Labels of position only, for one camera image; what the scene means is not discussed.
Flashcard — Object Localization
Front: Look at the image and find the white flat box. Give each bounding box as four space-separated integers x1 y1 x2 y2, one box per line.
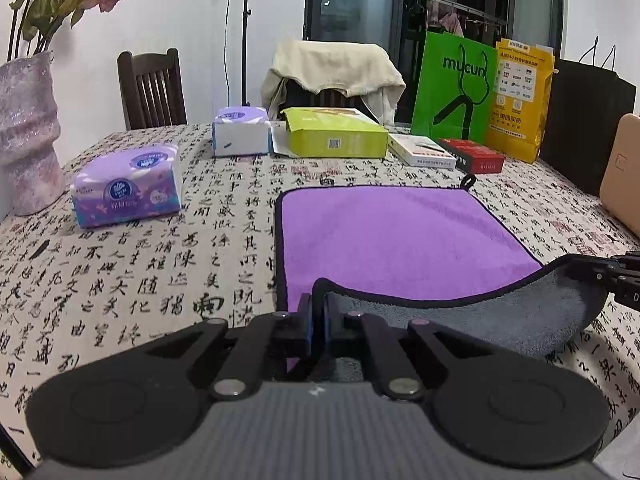
388 133 457 169

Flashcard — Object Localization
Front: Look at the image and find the red flat box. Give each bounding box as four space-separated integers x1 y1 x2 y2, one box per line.
437 139 506 176

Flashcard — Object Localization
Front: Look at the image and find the pink speckled ceramic vase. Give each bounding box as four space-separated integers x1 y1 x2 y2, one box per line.
1 51 65 217

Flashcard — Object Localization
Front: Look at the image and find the cream cloth on chair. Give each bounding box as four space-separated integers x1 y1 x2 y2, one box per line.
260 39 406 125

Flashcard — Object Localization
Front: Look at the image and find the beige pink case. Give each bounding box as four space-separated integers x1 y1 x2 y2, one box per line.
599 114 640 236

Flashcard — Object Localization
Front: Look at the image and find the lime green cardboard box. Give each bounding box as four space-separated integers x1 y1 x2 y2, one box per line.
272 107 388 158

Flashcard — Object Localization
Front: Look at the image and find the black paper bag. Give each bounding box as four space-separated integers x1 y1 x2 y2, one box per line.
539 58 637 195

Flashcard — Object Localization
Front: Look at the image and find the dark framed sliding window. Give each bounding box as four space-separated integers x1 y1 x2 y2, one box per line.
303 0 564 124

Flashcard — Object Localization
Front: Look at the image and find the yellow printed bag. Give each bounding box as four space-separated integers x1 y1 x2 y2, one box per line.
484 38 555 164

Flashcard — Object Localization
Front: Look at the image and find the chair under cream cloth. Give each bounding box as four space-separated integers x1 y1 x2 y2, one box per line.
279 79 367 113

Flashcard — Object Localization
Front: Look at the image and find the white purple tissue pack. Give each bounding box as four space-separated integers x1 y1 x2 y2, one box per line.
212 106 272 157

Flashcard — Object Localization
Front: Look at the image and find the green mucun paper bag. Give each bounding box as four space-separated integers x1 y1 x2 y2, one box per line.
411 32 498 144

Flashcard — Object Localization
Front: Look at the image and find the purple and grey towel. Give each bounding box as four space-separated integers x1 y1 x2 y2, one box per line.
274 185 608 358

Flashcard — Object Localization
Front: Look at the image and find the studio light on stand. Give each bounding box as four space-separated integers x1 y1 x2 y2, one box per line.
241 0 250 106

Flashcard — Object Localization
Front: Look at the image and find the calligraphy print tablecloth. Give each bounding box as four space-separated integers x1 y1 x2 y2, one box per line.
1 126 639 465

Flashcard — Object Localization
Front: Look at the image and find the dark wooden chair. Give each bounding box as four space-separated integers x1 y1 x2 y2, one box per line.
117 48 188 130

